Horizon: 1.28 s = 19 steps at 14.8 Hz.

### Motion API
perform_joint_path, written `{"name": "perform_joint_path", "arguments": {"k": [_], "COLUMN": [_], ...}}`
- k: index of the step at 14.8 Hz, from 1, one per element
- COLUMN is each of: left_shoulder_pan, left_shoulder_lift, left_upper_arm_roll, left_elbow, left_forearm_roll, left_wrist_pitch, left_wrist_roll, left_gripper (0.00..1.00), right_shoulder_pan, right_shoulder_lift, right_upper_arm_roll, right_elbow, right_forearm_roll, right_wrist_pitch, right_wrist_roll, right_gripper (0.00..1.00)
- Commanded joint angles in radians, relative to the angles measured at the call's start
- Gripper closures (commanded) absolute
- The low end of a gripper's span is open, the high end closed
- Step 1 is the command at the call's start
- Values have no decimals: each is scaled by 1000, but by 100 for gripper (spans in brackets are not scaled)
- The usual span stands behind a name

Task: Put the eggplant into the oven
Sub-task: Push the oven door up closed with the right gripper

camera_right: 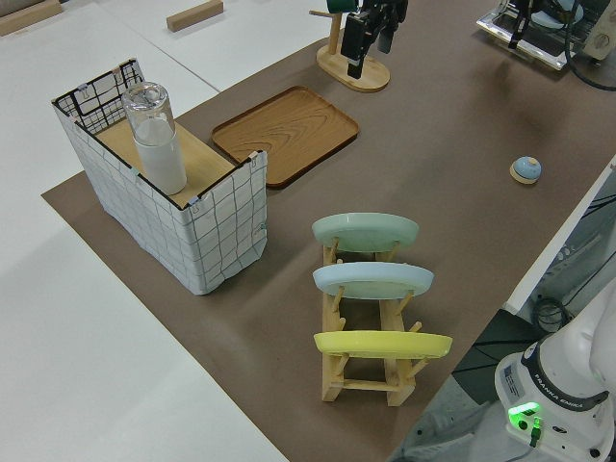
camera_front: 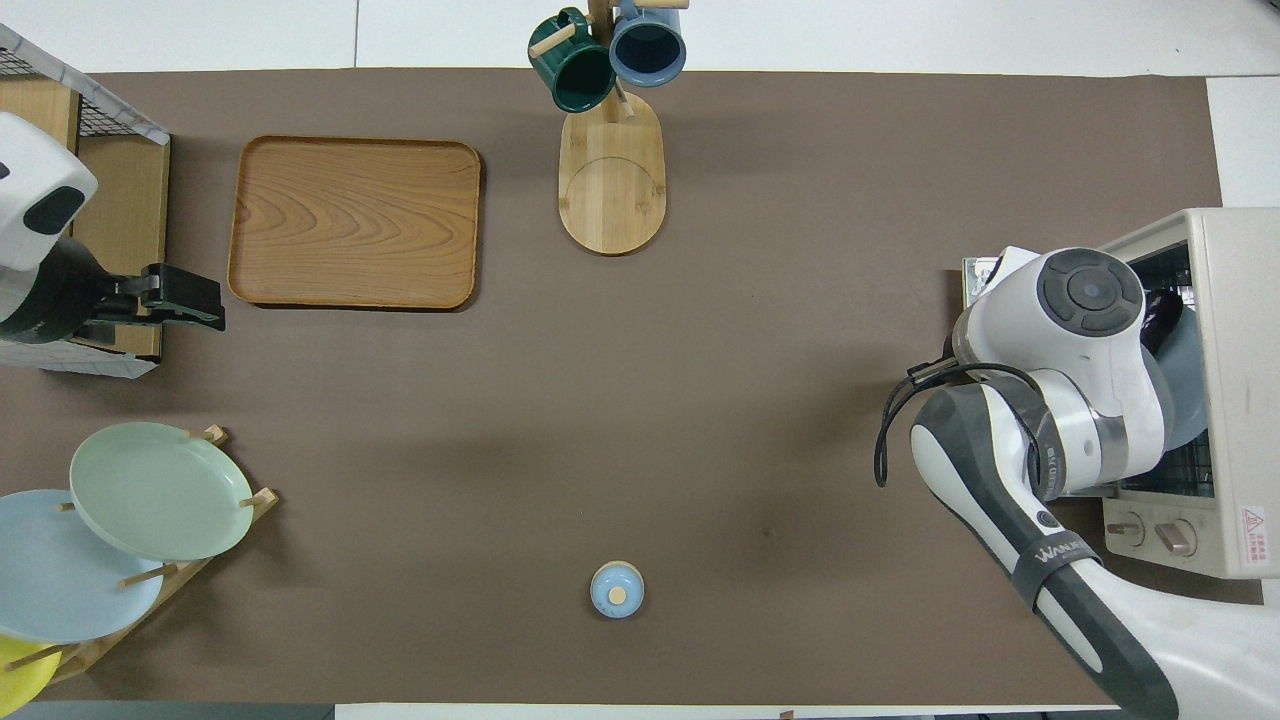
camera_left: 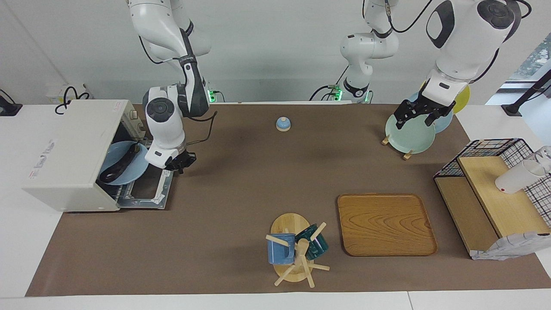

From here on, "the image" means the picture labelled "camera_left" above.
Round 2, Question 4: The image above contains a light blue plate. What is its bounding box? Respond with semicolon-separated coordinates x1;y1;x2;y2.
103;141;149;186

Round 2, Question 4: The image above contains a glass oven door with handle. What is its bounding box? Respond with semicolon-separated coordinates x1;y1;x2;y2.
116;138;175;210

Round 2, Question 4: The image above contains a dark purple eggplant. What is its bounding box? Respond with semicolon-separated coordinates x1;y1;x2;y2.
99;143;140;181

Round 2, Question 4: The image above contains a white toaster oven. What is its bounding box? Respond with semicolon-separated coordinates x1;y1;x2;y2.
22;100;149;212

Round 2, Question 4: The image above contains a grey blue plate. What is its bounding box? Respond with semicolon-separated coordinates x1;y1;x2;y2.
409;92;454;134

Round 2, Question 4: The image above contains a pale green plate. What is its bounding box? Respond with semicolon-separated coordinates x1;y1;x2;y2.
385;113;436;154

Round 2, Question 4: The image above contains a wooden plate rack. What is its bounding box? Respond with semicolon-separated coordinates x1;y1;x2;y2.
381;134;414;161

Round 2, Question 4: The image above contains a yellow plate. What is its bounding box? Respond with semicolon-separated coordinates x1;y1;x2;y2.
420;80;471;114

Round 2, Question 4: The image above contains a brown table mat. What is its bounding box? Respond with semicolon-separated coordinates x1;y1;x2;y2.
25;103;551;297

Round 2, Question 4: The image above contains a square wooden tray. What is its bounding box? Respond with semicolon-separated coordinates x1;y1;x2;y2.
337;193;438;257

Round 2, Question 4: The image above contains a white paper cup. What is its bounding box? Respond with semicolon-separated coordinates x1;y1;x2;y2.
495;158;547;194

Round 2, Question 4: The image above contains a wooden two-tier shelf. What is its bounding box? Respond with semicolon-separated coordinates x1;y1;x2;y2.
434;156;551;259

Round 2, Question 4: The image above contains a wooden mug tree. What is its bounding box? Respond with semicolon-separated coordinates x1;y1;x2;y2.
265;213;330;288

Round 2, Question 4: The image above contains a clear drinking glass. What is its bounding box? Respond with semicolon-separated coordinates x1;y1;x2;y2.
534;146;551;173

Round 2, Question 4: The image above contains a blue mug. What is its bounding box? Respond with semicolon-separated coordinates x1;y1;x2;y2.
267;233;297;265

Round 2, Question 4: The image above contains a window with greenery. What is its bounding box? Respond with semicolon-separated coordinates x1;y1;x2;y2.
508;34;551;82

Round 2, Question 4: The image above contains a white power box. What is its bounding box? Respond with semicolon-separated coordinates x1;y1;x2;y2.
46;84;89;104

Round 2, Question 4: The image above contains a dark green mug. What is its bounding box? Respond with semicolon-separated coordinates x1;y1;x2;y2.
294;224;329;260

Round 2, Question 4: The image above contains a white patterned cloth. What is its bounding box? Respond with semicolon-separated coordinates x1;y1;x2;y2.
470;231;551;261

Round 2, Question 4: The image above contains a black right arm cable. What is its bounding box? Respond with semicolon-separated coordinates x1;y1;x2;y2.
138;34;218;143

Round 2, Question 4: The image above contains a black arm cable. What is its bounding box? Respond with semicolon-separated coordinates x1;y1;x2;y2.
362;0;531;84
138;34;218;143

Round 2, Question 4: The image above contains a black wire basket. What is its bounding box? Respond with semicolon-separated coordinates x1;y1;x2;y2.
433;138;551;228

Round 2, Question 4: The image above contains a black oven wire rack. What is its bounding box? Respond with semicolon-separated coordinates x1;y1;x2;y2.
105;182;135;202

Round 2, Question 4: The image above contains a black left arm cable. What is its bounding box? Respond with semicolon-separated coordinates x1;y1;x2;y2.
362;0;531;84

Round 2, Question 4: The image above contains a black oven power cable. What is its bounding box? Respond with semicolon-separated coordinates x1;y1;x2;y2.
55;86;91;115

